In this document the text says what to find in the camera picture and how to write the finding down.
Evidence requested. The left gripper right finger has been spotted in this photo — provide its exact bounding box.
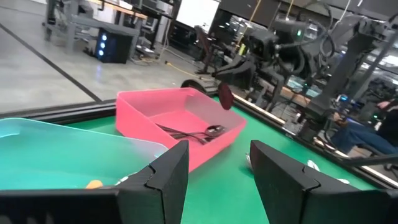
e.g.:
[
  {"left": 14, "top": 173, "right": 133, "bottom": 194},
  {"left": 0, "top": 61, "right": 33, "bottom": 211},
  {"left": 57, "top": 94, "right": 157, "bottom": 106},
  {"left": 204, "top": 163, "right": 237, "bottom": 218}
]
[{"left": 250, "top": 139, "right": 398, "bottom": 224}]

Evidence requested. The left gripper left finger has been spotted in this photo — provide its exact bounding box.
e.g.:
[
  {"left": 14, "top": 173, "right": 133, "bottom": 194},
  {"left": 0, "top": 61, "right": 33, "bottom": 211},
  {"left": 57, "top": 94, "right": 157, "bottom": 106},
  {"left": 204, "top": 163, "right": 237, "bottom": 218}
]
[{"left": 0, "top": 139, "right": 190, "bottom": 224}]

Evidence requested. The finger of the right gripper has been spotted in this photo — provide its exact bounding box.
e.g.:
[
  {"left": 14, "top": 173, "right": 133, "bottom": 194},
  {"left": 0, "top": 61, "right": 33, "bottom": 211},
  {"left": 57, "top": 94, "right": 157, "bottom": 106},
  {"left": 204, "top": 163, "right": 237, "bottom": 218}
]
[
  {"left": 231, "top": 68, "right": 259, "bottom": 91},
  {"left": 213, "top": 57, "right": 250, "bottom": 83}
]

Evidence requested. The black floor stand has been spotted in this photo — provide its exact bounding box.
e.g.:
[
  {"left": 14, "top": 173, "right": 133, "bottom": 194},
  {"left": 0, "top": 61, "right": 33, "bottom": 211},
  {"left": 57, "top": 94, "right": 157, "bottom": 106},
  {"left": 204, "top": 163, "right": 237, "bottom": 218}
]
[{"left": 194, "top": 24, "right": 226, "bottom": 75}]

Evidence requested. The black table edge clamp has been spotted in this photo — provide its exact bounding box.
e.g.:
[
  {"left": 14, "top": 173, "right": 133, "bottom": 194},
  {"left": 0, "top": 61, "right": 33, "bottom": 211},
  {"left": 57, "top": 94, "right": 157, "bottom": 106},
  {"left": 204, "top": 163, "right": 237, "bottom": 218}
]
[{"left": 180, "top": 79, "right": 206, "bottom": 95}]

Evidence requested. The white projection screen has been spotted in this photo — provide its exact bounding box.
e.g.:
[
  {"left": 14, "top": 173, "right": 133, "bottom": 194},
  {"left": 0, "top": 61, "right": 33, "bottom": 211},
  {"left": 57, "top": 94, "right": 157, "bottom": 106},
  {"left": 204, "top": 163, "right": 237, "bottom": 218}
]
[{"left": 175, "top": 0, "right": 221, "bottom": 30}]

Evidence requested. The green table mat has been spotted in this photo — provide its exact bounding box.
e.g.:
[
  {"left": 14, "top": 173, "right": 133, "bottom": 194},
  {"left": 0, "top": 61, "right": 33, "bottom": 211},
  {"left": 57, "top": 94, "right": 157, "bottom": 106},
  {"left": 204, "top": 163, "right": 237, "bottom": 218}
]
[{"left": 67, "top": 96, "right": 379, "bottom": 224}]

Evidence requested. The person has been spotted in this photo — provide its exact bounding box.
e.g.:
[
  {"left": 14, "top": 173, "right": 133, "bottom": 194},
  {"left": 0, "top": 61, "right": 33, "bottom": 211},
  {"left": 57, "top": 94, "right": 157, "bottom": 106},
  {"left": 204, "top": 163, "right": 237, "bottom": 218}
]
[{"left": 331, "top": 99, "right": 398, "bottom": 156}]

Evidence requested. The pink plastic bin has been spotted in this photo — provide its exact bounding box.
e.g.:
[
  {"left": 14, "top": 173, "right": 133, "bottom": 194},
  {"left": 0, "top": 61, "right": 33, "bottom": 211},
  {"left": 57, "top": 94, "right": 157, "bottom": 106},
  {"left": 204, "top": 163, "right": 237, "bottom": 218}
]
[{"left": 115, "top": 86, "right": 248, "bottom": 172}]

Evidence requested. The teal translucent plastic bin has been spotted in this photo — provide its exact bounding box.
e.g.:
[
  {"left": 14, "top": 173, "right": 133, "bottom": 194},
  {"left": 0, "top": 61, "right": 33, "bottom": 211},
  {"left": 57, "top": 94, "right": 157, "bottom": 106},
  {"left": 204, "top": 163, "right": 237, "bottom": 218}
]
[{"left": 0, "top": 117, "right": 169, "bottom": 190}]

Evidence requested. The blue-lit computer tower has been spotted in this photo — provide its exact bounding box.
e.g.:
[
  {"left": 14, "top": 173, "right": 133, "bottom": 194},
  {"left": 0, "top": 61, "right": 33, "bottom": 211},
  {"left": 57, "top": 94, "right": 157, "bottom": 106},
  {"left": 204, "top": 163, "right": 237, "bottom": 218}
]
[{"left": 95, "top": 27, "right": 133, "bottom": 65}]

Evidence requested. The wood-topped gray workbench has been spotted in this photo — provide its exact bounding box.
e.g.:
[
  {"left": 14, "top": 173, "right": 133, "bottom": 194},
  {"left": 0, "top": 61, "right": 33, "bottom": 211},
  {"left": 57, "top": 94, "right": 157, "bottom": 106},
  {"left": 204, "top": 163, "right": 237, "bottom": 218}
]
[{"left": 43, "top": 0, "right": 149, "bottom": 60}]

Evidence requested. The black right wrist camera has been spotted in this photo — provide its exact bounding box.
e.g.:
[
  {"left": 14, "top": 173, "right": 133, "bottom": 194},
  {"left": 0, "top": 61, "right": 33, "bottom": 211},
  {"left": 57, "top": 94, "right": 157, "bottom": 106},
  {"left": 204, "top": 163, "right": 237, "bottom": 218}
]
[{"left": 247, "top": 19, "right": 309, "bottom": 60}]

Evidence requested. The yellow floor cable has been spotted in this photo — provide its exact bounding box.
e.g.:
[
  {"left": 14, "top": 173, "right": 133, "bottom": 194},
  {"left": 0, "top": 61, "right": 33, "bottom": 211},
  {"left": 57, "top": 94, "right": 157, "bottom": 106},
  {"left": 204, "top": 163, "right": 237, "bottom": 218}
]
[{"left": 164, "top": 61, "right": 215, "bottom": 82}]

